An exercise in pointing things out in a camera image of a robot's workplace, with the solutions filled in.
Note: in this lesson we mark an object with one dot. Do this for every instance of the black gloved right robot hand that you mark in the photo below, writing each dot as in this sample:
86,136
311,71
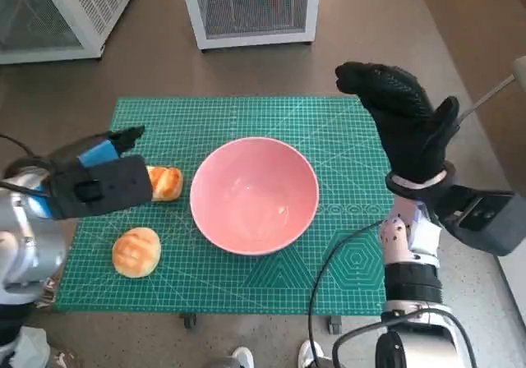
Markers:
402,117

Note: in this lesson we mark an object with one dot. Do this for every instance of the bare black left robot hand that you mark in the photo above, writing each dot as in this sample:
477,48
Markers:
96,154

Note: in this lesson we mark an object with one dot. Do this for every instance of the long braided toy bread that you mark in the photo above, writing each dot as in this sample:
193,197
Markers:
166,183

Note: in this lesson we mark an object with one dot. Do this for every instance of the round toy bread bun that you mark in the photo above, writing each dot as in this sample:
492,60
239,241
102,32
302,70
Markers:
135,253

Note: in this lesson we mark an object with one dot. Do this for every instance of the pink bowl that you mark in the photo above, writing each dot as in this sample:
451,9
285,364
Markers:
255,195

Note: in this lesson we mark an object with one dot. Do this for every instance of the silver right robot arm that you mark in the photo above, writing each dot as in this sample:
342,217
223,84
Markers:
411,286

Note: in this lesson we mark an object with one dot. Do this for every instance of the green cutting mat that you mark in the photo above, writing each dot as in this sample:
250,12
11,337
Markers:
164,117

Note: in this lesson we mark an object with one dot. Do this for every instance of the white louvred mesh cabinet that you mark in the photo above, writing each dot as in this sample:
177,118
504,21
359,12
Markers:
82,6

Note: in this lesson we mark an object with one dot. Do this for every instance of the black table caster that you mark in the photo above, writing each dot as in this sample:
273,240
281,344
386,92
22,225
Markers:
190,322
335,325

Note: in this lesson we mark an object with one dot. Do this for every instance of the white board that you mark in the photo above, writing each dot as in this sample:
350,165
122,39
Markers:
513,286

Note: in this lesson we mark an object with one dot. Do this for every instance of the white shoe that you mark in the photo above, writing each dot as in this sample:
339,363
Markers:
307,353
243,357

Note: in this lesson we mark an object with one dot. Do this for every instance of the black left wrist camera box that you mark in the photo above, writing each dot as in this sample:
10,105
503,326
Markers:
107,187

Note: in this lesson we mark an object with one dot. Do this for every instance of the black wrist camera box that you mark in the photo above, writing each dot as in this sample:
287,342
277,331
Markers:
107,187
485,220

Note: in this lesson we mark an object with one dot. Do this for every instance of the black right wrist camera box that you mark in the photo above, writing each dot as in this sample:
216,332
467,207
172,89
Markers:
485,220

